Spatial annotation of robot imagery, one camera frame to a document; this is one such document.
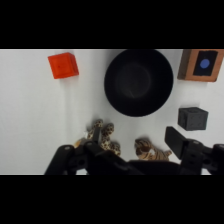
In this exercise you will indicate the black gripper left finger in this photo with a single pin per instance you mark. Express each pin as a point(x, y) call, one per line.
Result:
point(60, 160)

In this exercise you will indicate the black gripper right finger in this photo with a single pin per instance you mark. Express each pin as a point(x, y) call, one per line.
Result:
point(176, 141)

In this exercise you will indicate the red cube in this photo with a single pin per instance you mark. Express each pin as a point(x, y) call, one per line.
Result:
point(63, 65)

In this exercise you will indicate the dark grey cube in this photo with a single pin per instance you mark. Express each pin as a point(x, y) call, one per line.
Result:
point(192, 118)

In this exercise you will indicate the black bowl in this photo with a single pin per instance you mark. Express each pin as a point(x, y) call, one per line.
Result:
point(138, 82)

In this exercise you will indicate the tiger plush toy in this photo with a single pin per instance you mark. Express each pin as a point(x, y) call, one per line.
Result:
point(148, 151)

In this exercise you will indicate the leopard plush toy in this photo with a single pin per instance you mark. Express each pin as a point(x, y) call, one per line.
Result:
point(107, 133)

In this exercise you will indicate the wooden block with blue dot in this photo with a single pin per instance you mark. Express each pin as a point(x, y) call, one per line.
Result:
point(201, 65)

